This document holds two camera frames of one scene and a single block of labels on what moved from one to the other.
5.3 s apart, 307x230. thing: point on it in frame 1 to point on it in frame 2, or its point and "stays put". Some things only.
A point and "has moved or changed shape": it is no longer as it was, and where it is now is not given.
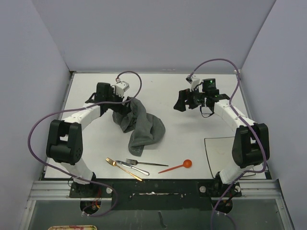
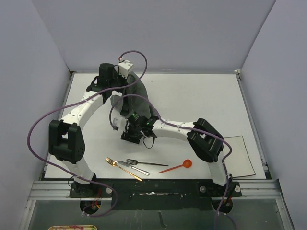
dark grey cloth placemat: x=145 y=129 has moved or changed shape
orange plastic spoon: x=187 y=163 stays put
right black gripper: x=183 y=95 to x=127 y=134
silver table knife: x=141 y=171 stays put
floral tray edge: x=73 y=227 stays put
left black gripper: x=122 y=109 to x=123 y=79
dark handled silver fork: x=134 y=162 stays put
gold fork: x=114 y=164 stays put
